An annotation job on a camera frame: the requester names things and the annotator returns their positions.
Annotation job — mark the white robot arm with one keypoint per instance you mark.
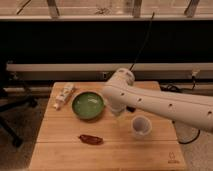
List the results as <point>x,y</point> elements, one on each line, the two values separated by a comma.
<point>193,110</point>

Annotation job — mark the green ceramic bowl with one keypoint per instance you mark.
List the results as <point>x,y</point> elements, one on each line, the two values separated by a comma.
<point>88,105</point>

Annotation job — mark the black smartphone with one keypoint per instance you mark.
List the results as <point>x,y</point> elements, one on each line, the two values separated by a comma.
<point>131,109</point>

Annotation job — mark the white paper cup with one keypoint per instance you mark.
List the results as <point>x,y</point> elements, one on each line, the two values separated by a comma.
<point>141,126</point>

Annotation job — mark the white baseboard heater rail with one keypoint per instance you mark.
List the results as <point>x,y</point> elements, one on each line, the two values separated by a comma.
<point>142,71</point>

